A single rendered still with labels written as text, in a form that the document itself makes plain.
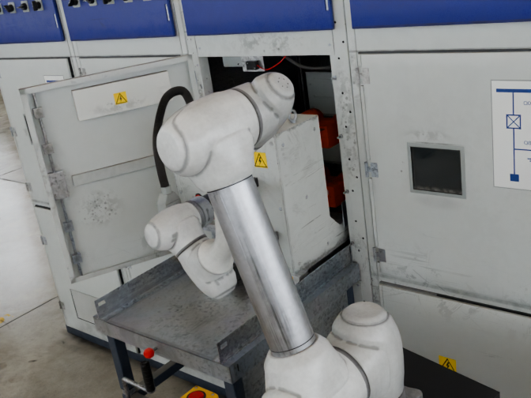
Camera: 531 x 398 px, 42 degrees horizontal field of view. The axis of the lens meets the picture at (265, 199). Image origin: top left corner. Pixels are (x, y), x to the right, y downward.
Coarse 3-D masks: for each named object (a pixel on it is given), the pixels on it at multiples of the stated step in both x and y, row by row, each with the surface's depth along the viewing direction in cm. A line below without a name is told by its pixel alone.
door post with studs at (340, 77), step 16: (336, 0) 207; (336, 16) 209; (336, 32) 211; (336, 48) 213; (336, 64) 215; (336, 80) 218; (336, 96) 220; (336, 112) 222; (352, 112) 218; (352, 128) 220; (352, 144) 222; (352, 160) 224; (352, 176) 227; (352, 192) 229; (352, 208) 232; (352, 224) 235; (352, 240) 237; (352, 256) 240; (368, 272) 237; (368, 288) 240
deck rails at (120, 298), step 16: (336, 256) 233; (144, 272) 241; (160, 272) 247; (176, 272) 252; (320, 272) 226; (336, 272) 234; (128, 288) 236; (144, 288) 242; (304, 288) 220; (96, 304) 227; (112, 304) 232; (128, 304) 234; (256, 320) 203; (240, 336) 199; (256, 336) 204; (224, 352) 194
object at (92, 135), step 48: (48, 96) 240; (96, 96) 244; (144, 96) 250; (192, 96) 261; (48, 144) 242; (96, 144) 251; (144, 144) 258; (48, 192) 246; (96, 192) 256; (144, 192) 263; (96, 240) 261; (144, 240) 268
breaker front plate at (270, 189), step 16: (272, 144) 207; (272, 160) 210; (176, 176) 242; (256, 176) 216; (272, 176) 212; (192, 192) 239; (272, 192) 214; (272, 208) 217; (272, 224) 220; (288, 240) 218; (288, 256) 220
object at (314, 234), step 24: (288, 120) 219; (312, 120) 219; (288, 144) 211; (312, 144) 220; (288, 168) 212; (312, 168) 222; (288, 192) 214; (312, 192) 223; (288, 216) 215; (312, 216) 225; (312, 240) 227; (336, 240) 238; (312, 264) 228
